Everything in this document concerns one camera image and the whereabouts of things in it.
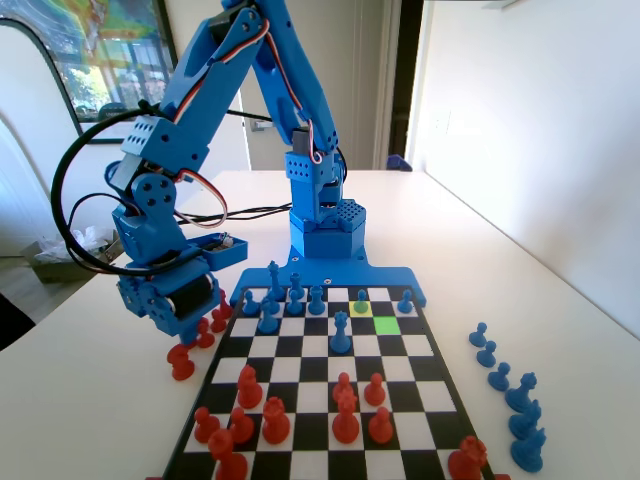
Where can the black framed poster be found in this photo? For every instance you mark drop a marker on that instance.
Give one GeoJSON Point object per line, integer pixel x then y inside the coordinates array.
{"type": "Point", "coordinates": [115, 60]}

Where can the black and white chessboard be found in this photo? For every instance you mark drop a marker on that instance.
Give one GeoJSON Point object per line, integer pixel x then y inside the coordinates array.
{"type": "Point", "coordinates": [305, 372]}

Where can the white door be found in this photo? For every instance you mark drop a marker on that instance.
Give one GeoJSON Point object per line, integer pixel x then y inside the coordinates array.
{"type": "Point", "coordinates": [360, 75]}

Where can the blue pawn chess piece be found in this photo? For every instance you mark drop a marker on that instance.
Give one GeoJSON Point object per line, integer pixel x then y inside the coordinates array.
{"type": "Point", "coordinates": [486, 356]}
{"type": "Point", "coordinates": [293, 306]}
{"type": "Point", "coordinates": [264, 306]}
{"type": "Point", "coordinates": [361, 306]}
{"type": "Point", "coordinates": [500, 380]}
{"type": "Point", "coordinates": [406, 305]}
{"type": "Point", "coordinates": [250, 306]}
{"type": "Point", "coordinates": [479, 337]}

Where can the blue bishop chess piece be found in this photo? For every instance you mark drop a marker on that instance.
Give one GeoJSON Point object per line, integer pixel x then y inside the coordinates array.
{"type": "Point", "coordinates": [268, 324]}
{"type": "Point", "coordinates": [521, 397]}

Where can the blue base plate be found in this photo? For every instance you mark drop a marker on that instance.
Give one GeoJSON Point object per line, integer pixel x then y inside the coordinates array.
{"type": "Point", "coordinates": [390, 277]}

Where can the small blue printed part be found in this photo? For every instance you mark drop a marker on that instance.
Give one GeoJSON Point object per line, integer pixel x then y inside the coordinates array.
{"type": "Point", "coordinates": [398, 164]}

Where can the red bishop chess piece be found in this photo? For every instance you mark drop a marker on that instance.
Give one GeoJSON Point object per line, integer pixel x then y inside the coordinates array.
{"type": "Point", "coordinates": [226, 309]}

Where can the red queen chess piece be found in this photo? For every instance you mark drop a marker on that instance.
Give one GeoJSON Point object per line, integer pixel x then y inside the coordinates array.
{"type": "Point", "coordinates": [346, 425]}

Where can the brown cardboard box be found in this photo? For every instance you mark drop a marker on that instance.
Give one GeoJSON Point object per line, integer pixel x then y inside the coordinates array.
{"type": "Point", "coordinates": [50, 272]}

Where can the blue rook chess piece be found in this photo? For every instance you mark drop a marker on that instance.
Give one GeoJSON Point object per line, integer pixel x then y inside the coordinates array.
{"type": "Point", "coordinates": [295, 285]}
{"type": "Point", "coordinates": [315, 302]}

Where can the clear plastic bag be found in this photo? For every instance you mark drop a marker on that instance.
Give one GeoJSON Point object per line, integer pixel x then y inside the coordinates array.
{"type": "Point", "coordinates": [90, 237]}

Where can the blue knight chess piece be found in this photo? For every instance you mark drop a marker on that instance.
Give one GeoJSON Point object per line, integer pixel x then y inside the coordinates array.
{"type": "Point", "coordinates": [529, 452]}
{"type": "Point", "coordinates": [525, 425]}

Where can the red pawn chess piece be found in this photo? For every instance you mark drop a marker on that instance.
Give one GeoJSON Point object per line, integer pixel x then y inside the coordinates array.
{"type": "Point", "coordinates": [218, 324]}
{"type": "Point", "coordinates": [205, 340]}
{"type": "Point", "coordinates": [241, 430]}
{"type": "Point", "coordinates": [205, 430]}
{"type": "Point", "coordinates": [343, 385]}
{"type": "Point", "coordinates": [375, 392]}
{"type": "Point", "coordinates": [381, 429]}

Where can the white wall switch plate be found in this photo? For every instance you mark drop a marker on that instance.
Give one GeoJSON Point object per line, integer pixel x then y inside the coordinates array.
{"type": "Point", "coordinates": [442, 122]}

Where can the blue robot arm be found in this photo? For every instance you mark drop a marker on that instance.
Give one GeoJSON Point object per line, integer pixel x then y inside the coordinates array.
{"type": "Point", "coordinates": [295, 100]}

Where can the blue king chess piece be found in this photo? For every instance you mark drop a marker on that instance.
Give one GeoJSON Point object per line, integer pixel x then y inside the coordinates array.
{"type": "Point", "coordinates": [274, 285]}

